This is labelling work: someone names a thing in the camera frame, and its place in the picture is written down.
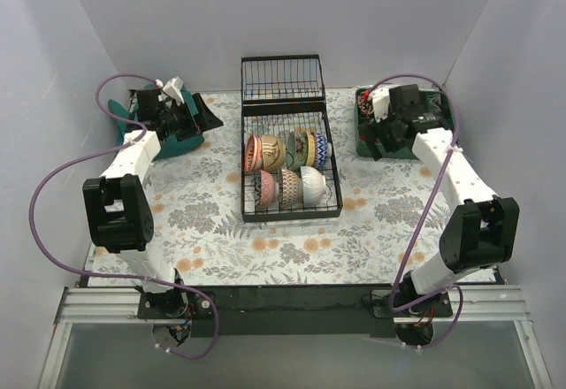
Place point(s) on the green compartment tray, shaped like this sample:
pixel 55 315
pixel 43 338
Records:
pixel 413 110

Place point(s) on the red floral pattern bowl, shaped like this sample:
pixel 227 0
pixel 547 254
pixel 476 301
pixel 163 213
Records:
pixel 253 154

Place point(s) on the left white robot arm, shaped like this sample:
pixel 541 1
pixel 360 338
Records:
pixel 120 220

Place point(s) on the pink patterned bowl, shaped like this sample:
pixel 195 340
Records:
pixel 265 190

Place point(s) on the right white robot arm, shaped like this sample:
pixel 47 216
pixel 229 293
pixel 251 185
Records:
pixel 481 230

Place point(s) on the green celadon bowl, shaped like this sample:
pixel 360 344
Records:
pixel 297 149

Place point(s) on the plain white bowl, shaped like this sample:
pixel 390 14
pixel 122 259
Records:
pixel 313 185

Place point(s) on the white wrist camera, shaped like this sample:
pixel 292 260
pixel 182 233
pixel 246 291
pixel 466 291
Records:
pixel 380 101
pixel 173 89

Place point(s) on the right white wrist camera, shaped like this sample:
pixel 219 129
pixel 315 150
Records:
pixel 380 101

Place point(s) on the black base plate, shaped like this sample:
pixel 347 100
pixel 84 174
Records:
pixel 304 310

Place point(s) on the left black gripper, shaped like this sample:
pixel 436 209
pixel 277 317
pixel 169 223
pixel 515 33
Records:
pixel 191 118

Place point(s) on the yellow sun pattern bowl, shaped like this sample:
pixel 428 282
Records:
pixel 311 155

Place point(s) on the green cloth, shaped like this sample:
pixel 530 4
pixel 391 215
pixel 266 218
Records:
pixel 171 146

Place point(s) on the red black coiled band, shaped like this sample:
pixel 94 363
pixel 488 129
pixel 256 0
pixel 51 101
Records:
pixel 364 103

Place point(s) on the dark patterned bowl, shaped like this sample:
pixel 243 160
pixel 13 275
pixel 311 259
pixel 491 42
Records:
pixel 289 188

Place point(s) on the blue zigzag red bowl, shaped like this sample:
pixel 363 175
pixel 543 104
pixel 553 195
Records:
pixel 323 150

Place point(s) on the beige white bowl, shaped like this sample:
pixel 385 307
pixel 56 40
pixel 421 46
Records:
pixel 273 152

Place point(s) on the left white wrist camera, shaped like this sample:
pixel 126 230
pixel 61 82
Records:
pixel 173 89

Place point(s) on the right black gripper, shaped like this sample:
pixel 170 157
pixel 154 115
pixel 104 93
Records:
pixel 380 134

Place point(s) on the black wire dish rack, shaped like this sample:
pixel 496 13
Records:
pixel 280 95

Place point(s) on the aluminium frame rail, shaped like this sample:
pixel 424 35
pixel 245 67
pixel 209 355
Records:
pixel 329 336

